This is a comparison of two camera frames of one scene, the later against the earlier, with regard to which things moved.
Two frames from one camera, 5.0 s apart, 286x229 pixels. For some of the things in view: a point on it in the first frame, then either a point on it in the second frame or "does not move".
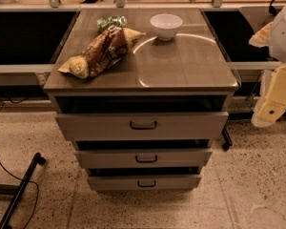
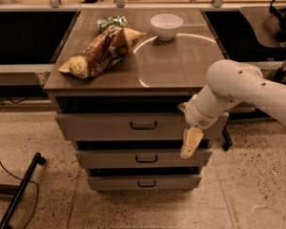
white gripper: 283,35 to 194,114
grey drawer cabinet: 148,122 does not move
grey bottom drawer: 144,182 does not move
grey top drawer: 143,126 does not move
